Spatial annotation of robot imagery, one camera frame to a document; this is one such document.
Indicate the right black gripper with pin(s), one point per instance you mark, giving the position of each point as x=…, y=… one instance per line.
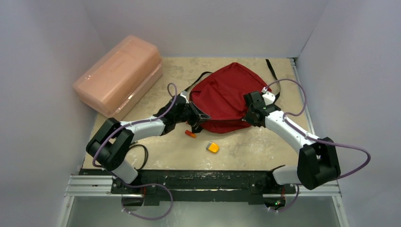
x=248, y=116

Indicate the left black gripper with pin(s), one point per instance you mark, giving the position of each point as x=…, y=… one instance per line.
x=197, y=115

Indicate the red backpack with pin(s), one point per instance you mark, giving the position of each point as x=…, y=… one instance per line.
x=221, y=96

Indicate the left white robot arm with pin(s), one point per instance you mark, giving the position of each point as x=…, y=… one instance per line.
x=111, y=142

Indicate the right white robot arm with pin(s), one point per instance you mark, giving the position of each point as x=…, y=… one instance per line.
x=317, y=158

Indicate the red orange marker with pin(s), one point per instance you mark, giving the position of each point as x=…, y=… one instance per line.
x=191, y=134

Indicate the yellow grey eraser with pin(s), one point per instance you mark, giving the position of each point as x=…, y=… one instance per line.
x=212, y=147

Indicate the pink translucent storage box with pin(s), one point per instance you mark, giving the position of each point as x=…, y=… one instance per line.
x=114, y=84

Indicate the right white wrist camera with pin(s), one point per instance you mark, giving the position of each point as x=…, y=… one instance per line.
x=268, y=97

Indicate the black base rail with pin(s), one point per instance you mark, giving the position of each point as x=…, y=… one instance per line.
x=154, y=186

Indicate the aluminium frame rail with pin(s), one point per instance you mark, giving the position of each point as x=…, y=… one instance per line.
x=89, y=202

